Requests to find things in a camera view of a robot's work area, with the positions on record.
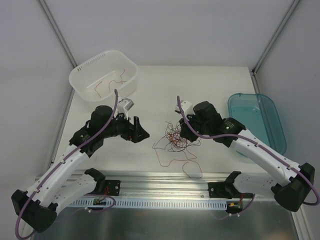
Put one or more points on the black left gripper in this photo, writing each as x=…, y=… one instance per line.
x=135, y=129

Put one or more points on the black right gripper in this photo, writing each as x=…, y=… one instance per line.
x=187, y=128

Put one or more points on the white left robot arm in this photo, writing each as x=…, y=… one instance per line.
x=41, y=203

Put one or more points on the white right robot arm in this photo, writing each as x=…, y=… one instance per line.
x=291, y=184

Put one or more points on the teal plastic bin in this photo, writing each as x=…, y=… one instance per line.
x=258, y=113

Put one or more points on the white plastic basket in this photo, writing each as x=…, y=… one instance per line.
x=96, y=79

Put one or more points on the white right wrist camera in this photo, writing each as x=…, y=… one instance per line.
x=187, y=107

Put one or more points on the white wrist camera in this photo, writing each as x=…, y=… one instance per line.
x=124, y=106
x=187, y=107

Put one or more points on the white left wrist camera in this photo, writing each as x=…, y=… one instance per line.
x=124, y=106

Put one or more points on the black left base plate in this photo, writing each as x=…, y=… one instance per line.
x=111, y=187

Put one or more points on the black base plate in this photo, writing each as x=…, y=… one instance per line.
x=111, y=187
x=216, y=190

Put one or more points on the aluminium mounting rail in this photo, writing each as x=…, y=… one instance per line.
x=142, y=185

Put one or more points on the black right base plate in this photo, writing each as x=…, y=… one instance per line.
x=216, y=190

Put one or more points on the white slotted cable duct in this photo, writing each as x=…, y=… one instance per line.
x=135, y=203

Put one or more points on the right aluminium frame post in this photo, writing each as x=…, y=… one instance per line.
x=276, y=34

